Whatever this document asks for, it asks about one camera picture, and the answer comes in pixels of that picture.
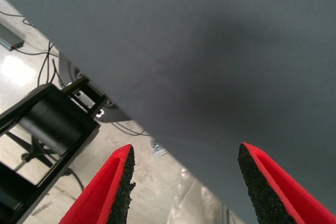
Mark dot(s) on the aluminium profile rail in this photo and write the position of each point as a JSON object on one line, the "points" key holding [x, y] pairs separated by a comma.
{"points": [[232, 216]]}

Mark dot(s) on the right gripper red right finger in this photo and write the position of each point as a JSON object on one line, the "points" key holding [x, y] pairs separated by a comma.
{"points": [[275, 195]]}

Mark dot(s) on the black chair base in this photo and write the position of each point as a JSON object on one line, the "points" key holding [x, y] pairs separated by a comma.
{"points": [[29, 153]]}

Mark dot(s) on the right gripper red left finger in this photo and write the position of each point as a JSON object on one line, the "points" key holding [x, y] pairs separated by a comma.
{"points": [[102, 195]]}

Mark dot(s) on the grey metal bracket plate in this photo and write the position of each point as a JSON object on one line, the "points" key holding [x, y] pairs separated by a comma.
{"points": [[115, 115]]}

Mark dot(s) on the dark grey table cloth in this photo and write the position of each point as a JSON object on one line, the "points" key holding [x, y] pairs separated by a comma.
{"points": [[210, 51]]}

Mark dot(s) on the aluminium profile foot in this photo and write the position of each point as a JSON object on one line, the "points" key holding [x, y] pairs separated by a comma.
{"points": [[158, 149]]}

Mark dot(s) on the grey metal beam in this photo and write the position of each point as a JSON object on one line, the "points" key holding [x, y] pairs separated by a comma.
{"points": [[10, 37]]}

